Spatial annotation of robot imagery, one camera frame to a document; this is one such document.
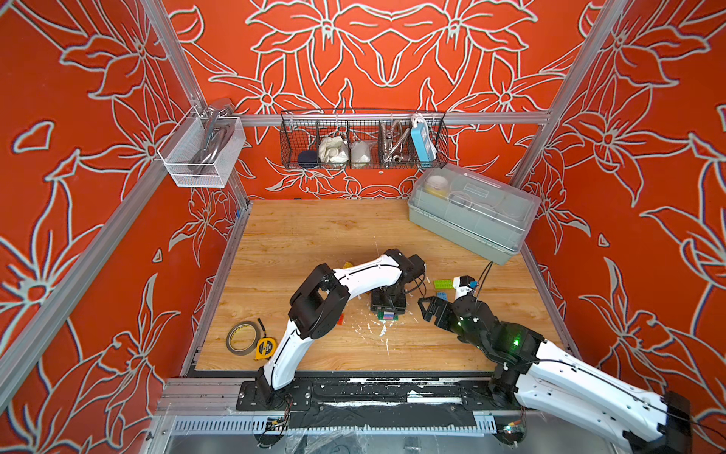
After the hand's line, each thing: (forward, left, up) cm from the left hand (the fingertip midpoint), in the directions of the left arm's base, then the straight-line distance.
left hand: (391, 313), depth 87 cm
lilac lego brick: (-1, +1, +1) cm, 1 cm away
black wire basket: (+49, +19, +30) cm, 61 cm away
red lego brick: (-2, +16, -2) cm, 16 cm away
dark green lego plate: (-1, +3, 0) cm, 3 cm away
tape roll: (-12, +40, 0) cm, 42 cm away
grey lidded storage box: (+26, -29, +18) cm, 43 cm away
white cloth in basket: (+42, +23, +31) cm, 57 cm away
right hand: (-3, -8, +12) cm, 14 cm away
